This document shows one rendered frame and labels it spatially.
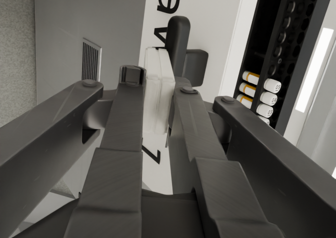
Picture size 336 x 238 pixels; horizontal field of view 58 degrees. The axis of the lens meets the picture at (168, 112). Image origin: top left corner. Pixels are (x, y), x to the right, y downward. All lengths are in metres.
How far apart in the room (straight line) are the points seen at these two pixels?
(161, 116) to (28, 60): 1.01
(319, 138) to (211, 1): 0.17
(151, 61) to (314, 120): 0.19
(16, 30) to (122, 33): 0.60
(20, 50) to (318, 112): 0.98
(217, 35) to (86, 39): 0.50
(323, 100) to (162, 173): 0.17
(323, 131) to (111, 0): 0.43
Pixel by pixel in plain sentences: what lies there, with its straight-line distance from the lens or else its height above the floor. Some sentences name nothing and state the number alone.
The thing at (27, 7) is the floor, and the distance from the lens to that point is 1.11.
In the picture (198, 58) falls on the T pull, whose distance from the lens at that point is 0.22.
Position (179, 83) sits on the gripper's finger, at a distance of 0.17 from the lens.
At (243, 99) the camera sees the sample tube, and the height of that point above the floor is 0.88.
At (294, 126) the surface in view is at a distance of 0.33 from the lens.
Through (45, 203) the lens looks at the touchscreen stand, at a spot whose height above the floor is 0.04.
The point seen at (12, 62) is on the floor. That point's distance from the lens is 1.14.
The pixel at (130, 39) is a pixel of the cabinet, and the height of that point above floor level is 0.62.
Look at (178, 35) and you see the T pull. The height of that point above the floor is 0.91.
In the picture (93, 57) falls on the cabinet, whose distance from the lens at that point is 0.66.
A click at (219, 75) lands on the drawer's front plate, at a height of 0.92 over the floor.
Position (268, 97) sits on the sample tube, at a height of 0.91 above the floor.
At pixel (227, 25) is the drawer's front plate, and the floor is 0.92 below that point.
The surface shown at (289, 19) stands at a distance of 0.33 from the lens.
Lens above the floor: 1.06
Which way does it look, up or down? 43 degrees down
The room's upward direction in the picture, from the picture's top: 123 degrees clockwise
